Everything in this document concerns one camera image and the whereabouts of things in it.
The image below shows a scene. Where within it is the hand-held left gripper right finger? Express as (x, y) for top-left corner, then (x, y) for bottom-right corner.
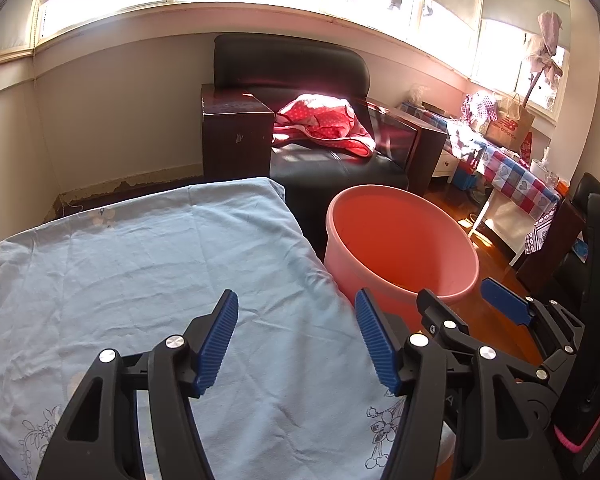
(355, 287), (563, 480)

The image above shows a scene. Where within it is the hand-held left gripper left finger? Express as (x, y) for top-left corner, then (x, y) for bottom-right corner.
(36, 289), (240, 480)

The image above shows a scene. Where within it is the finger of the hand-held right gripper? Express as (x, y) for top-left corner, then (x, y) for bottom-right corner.
(416, 287), (553, 387)
(480, 277), (587, 361)

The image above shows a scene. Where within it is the pink plastic bucket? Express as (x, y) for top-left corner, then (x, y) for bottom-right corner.
(324, 185), (481, 346)

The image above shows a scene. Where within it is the dark wooden cabinet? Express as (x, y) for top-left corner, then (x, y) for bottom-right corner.
(517, 199), (588, 293)

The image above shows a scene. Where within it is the white table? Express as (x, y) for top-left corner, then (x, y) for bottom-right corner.
(467, 185), (526, 267)

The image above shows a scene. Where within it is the light blue floral cloth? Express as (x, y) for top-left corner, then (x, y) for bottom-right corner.
(0, 176), (411, 480)

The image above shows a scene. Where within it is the checkered tablecloth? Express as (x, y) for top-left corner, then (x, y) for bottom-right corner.
(400, 100), (563, 256)

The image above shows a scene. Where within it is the brown paper bag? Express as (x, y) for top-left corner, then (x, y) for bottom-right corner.
(486, 94), (536, 153)

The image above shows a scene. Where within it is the red gingham cloth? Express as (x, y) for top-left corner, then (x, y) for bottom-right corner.
(461, 92), (503, 128)

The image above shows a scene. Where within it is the red polka dot cloth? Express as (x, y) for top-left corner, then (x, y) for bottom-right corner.
(272, 94), (377, 158)

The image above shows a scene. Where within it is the pale pink hanging cloth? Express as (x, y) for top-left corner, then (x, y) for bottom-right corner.
(522, 10), (566, 106)

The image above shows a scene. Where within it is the black armchair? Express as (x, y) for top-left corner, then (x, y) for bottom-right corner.
(201, 34), (448, 221)

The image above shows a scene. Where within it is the pink cord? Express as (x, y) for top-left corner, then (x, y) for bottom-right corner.
(554, 422), (600, 453)

